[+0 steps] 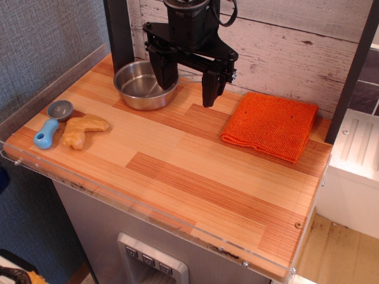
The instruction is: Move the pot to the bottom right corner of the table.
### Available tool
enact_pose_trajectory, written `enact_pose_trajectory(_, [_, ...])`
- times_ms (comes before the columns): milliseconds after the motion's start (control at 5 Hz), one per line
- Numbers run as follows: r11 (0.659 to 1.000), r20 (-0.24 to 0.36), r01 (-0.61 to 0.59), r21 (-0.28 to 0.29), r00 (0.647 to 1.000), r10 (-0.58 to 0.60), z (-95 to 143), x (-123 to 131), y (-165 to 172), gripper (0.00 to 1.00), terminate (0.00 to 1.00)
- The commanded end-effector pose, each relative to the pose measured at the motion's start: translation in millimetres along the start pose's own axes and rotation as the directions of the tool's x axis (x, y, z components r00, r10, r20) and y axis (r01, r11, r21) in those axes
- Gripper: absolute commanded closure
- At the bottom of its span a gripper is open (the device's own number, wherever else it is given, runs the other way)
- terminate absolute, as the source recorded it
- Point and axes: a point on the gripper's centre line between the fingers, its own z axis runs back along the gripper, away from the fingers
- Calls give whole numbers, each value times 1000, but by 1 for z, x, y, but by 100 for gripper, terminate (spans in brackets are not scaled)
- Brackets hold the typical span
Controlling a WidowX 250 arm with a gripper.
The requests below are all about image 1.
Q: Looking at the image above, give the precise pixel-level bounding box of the blue handled grey scoop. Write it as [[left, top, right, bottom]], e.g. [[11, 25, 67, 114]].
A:
[[33, 100, 73, 149]]

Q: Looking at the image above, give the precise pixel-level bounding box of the dark right frame post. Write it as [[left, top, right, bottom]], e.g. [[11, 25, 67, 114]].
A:
[[325, 0, 378, 144]]

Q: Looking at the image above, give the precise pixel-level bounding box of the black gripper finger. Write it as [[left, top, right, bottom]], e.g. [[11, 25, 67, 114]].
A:
[[147, 47, 179, 90], [202, 70, 225, 107]]

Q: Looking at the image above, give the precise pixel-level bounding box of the yellow plastic chicken piece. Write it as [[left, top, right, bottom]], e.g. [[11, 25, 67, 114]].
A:
[[62, 114, 110, 150]]

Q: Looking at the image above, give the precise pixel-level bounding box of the stainless steel pot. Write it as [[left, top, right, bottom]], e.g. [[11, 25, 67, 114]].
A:
[[113, 60, 190, 111]]

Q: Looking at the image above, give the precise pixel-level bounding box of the clear acrylic table guard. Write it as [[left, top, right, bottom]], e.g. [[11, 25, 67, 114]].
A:
[[4, 134, 332, 282]]

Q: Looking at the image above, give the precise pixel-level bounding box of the orange folded cloth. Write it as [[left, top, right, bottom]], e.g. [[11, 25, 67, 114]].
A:
[[221, 92, 319, 163]]

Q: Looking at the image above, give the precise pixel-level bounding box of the black and orange object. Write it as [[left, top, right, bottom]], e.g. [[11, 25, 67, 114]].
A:
[[1, 249, 47, 284]]

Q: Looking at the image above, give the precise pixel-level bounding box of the dark left frame post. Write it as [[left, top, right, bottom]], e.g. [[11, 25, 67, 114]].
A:
[[103, 0, 134, 73]]

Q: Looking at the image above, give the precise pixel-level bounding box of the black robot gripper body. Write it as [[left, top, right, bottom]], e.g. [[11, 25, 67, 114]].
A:
[[143, 1, 238, 83]]

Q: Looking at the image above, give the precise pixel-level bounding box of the dark frame post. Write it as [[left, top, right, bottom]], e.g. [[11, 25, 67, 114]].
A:
[[103, 0, 134, 73], [325, 0, 378, 144]]

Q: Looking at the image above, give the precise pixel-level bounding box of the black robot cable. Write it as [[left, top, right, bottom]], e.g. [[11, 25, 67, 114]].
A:
[[207, 0, 239, 28]]

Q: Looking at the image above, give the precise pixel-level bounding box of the silver dispenser panel with buttons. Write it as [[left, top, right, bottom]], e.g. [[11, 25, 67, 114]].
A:
[[117, 233, 190, 283]]

